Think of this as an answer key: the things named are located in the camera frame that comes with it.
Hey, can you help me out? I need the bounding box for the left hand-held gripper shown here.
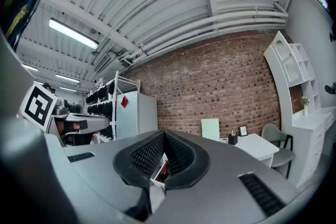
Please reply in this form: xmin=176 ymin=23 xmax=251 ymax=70
xmin=20 ymin=82 xmax=111 ymax=147

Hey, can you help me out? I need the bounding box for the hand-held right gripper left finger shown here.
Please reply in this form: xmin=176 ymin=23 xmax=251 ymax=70
xmin=113 ymin=130 xmax=165 ymax=222

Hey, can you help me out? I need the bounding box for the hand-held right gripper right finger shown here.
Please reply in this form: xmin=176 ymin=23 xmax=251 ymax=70
xmin=164 ymin=130 xmax=211 ymax=191

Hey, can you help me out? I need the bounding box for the white table top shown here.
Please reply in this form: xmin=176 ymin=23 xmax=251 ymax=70
xmin=219 ymin=133 xmax=280 ymax=168

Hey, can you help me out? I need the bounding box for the pale green board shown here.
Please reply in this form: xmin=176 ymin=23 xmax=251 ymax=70
xmin=201 ymin=118 xmax=220 ymax=142

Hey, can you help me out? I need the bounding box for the group of black devices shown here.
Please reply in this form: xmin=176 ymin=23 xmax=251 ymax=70
xmin=86 ymin=79 xmax=116 ymax=140

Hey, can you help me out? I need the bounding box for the white metal shelf rack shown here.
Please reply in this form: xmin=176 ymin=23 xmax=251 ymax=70
xmin=85 ymin=70 xmax=141 ymax=144

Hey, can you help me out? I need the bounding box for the ceiling air vent unit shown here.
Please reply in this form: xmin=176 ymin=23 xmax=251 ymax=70
xmin=92 ymin=52 xmax=111 ymax=74

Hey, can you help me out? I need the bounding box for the gray chair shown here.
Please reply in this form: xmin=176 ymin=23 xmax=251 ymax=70
xmin=260 ymin=123 xmax=297 ymax=179

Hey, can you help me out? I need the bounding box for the white chest of drawers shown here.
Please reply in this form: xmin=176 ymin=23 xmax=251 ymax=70
xmin=285 ymin=105 xmax=336 ymax=189

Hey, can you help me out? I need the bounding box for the white vase with flowers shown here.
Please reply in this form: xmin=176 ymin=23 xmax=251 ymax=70
xmin=300 ymin=95 xmax=311 ymax=116

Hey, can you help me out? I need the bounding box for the white bookcase cabinet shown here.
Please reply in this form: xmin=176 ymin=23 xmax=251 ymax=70
xmin=263 ymin=30 xmax=322 ymax=140

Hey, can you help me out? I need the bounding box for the white ceiling pipe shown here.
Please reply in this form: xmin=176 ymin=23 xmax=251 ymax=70
xmin=130 ymin=18 xmax=287 ymax=61
xmin=140 ymin=10 xmax=289 ymax=55

